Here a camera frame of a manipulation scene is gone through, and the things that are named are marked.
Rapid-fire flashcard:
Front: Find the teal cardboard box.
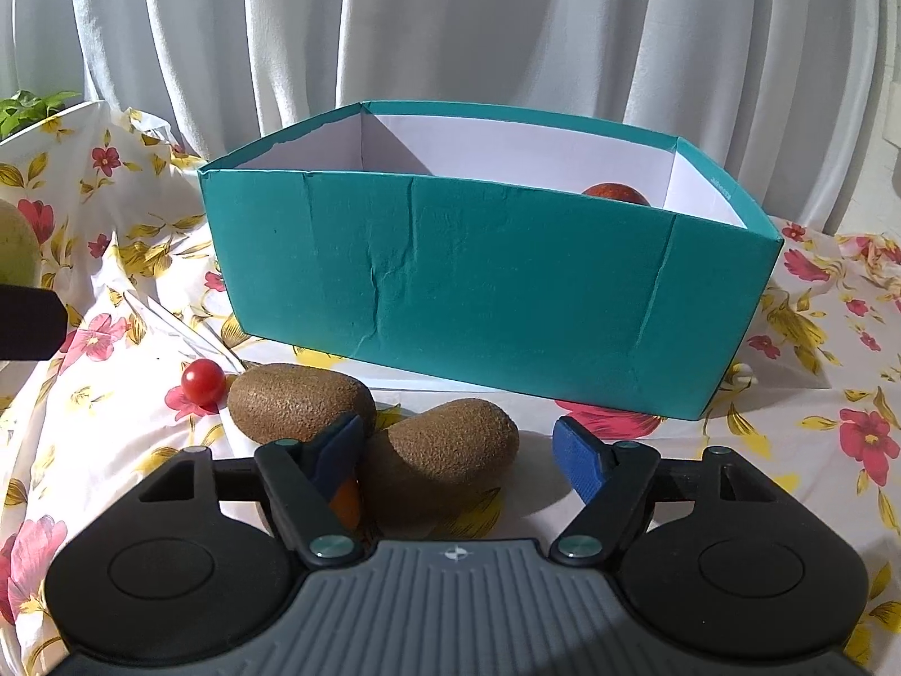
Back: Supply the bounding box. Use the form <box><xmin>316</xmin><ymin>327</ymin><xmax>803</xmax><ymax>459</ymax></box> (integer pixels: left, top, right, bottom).
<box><xmin>198</xmin><ymin>102</ymin><xmax>784</xmax><ymax>422</ymax></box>

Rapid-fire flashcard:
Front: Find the white curtain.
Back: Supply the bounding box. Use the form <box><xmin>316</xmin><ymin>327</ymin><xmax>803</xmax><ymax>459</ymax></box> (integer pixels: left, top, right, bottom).
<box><xmin>0</xmin><ymin>0</ymin><xmax>901</xmax><ymax>237</ymax></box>

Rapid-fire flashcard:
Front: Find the green leafy plant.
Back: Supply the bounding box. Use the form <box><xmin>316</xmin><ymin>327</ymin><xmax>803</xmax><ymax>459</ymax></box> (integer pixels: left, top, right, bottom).
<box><xmin>0</xmin><ymin>90</ymin><xmax>82</xmax><ymax>138</ymax></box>

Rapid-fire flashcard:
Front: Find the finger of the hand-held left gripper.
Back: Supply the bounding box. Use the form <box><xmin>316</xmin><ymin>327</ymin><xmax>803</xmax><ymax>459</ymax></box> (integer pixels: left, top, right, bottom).
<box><xmin>0</xmin><ymin>283</ymin><xmax>69</xmax><ymax>362</ymax></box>

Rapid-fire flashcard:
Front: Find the red cherry tomato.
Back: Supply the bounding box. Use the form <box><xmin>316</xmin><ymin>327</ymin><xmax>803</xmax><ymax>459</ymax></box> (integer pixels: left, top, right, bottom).
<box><xmin>181</xmin><ymin>359</ymin><xmax>228</xmax><ymax>407</ymax></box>

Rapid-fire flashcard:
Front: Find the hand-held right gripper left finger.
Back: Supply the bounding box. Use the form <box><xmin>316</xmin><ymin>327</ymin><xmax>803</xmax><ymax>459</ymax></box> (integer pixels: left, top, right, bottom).
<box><xmin>105</xmin><ymin>412</ymin><xmax>367</xmax><ymax>570</ymax></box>

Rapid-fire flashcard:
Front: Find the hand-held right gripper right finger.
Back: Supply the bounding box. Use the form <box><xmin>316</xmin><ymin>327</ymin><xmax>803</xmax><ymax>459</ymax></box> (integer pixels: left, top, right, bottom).
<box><xmin>549</xmin><ymin>415</ymin><xmax>810</xmax><ymax>570</ymax></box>

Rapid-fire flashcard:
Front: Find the floral plastic tablecloth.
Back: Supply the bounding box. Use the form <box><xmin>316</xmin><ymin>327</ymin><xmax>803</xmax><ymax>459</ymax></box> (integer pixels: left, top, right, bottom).
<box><xmin>0</xmin><ymin>100</ymin><xmax>901</xmax><ymax>670</ymax></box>

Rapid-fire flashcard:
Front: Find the brown kiwi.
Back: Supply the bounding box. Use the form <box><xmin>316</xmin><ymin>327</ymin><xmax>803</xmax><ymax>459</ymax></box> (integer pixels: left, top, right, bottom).
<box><xmin>362</xmin><ymin>399</ymin><xmax>520</xmax><ymax>532</ymax></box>
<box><xmin>226</xmin><ymin>362</ymin><xmax>377</xmax><ymax>441</ymax></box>

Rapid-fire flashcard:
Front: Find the red apple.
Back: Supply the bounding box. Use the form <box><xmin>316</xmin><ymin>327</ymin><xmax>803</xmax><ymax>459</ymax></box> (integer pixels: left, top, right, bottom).
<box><xmin>581</xmin><ymin>183</ymin><xmax>652</xmax><ymax>207</ymax></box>

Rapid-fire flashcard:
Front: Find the small orange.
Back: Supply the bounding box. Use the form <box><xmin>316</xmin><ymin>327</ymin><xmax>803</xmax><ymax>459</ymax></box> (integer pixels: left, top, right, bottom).
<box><xmin>329</xmin><ymin>475</ymin><xmax>363</xmax><ymax>529</ymax></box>

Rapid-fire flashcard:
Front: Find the yellow green pear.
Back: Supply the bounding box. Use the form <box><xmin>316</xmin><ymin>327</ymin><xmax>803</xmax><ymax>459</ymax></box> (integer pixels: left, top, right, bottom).
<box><xmin>0</xmin><ymin>198</ymin><xmax>41</xmax><ymax>287</ymax></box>

